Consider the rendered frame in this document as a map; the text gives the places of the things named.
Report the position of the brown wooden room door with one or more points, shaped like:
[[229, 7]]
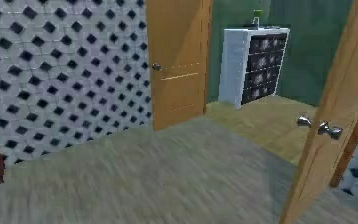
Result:
[[178, 63]]

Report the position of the dark round door knob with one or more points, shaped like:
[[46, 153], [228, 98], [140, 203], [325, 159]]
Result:
[[156, 67]]

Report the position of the white chest with black drawers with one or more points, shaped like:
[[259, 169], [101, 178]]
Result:
[[250, 66]]

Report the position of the green bottle with dark base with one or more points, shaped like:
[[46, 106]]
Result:
[[257, 18]]

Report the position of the silver door knob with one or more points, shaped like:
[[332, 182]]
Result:
[[330, 130], [303, 121]]

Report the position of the brown wooden open door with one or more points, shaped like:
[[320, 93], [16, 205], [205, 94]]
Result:
[[333, 93]]

